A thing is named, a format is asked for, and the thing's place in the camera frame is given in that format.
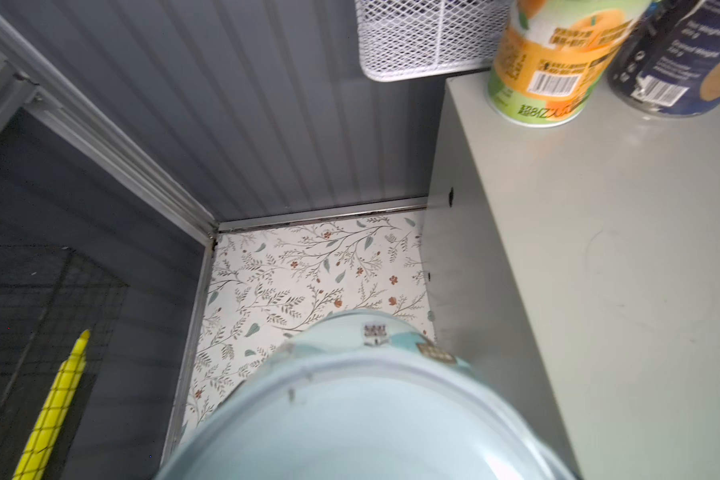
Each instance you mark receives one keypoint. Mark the light teal can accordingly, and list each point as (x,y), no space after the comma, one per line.
(364,395)

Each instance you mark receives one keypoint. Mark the orange yellow fruit can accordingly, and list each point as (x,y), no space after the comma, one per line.
(552,55)

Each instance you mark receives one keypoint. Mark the dark blue tin can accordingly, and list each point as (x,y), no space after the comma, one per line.
(671,66)

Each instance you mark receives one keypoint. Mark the white metal cabinet counter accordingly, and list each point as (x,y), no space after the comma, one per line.
(577,270)

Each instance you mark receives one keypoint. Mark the yellow highlighter pen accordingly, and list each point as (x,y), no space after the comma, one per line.
(47,428)

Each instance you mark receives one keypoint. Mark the white wire mesh basket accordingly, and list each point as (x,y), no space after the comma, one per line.
(403,40)

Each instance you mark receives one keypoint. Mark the black wire wall basket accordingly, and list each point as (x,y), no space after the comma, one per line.
(49,295)

